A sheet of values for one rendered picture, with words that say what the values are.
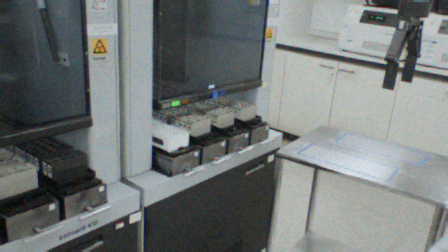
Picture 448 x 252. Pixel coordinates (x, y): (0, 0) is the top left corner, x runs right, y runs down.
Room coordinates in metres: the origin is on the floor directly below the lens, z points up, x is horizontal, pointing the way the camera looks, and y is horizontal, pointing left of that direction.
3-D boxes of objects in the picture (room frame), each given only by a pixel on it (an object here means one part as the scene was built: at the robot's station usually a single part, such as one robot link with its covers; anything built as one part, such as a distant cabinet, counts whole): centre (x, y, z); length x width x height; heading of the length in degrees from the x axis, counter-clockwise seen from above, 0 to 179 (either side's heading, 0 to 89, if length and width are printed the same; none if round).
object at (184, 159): (1.64, 0.50, 0.78); 0.73 x 0.14 x 0.09; 55
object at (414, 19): (1.16, -0.36, 1.36); 0.08 x 0.07 x 0.09; 145
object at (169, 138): (1.56, 0.39, 0.83); 0.30 x 0.10 x 0.06; 55
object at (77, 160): (1.18, 0.53, 0.85); 0.12 x 0.02 x 0.06; 145
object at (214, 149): (1.77, 0.41, 0.78); 0.73 x 0.14 x 0.09; 55
